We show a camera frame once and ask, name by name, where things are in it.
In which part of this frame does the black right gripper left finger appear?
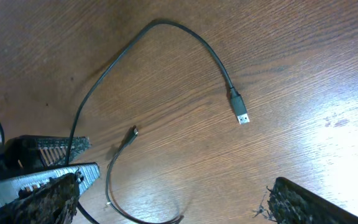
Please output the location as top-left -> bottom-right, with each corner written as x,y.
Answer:
0,173 -> 80,224

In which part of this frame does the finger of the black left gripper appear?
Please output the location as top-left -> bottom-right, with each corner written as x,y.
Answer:
4,134 -> 92,170
0,162 -> 101,209

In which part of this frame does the black USB-A cable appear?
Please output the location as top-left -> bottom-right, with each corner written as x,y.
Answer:
64,19 -> 250,166

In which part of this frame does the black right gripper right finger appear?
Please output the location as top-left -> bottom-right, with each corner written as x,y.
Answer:
265,177 -> 358,224

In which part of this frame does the black thin plug cable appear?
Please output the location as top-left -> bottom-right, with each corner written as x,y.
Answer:
105,126 -> 186,224

